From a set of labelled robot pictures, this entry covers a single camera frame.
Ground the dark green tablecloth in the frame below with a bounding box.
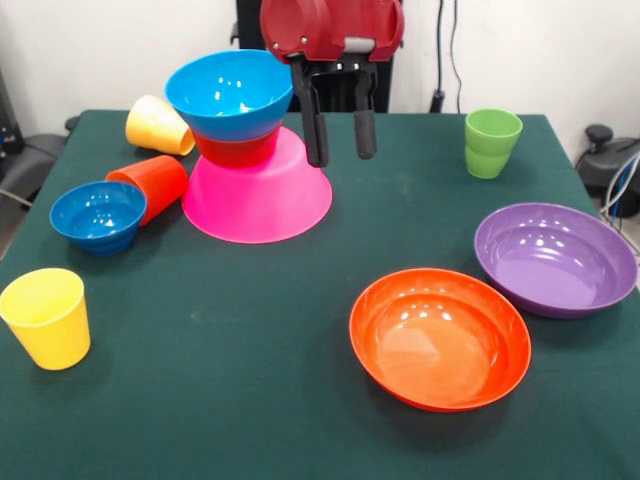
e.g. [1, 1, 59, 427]
[0, 108, 640, 480]

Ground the red-orange plastic cup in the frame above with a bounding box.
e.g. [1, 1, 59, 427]
[104, 154, 190, 229]

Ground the golden yellow plastic cup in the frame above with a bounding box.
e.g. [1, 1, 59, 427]
[124, 94, 197, 157]

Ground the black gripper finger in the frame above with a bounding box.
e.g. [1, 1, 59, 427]
[339, 58, 379, 161]
[289, 52, 331, 168]

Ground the lemon yellow plastic cup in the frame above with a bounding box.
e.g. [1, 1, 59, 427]
[0, 267, 92, 372]

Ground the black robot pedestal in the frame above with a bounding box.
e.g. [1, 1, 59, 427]
[230, 0, 404, 114]

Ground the pink plastic bowl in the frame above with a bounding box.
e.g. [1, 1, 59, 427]
[180, 125, 334, 245]

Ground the small dark blue bowl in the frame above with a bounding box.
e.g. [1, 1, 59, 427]
[49, 180, 148, 257]

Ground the small orange bowl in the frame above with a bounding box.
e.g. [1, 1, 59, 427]
[192, 124, 282, 169]

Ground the tangle of floor cables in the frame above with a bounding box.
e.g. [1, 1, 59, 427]
[598, 152, 640, 224]

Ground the purple plastic bowl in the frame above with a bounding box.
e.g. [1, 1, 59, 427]
[473, 201, 639, 320]

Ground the light blue plastic bowl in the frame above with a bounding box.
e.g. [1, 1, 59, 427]
[164, 48, 295, 142]

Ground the large shallow orange bowl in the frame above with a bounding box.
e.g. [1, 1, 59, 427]
[348, 268, 533, 414]

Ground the green plastic cup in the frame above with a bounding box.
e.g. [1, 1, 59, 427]
[464, 107, 524, 180]

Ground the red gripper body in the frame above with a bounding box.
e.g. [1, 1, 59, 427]
[259, 0, 406, 65]

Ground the black hanging cable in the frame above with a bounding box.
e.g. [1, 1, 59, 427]
[429, 0, 464, 114]

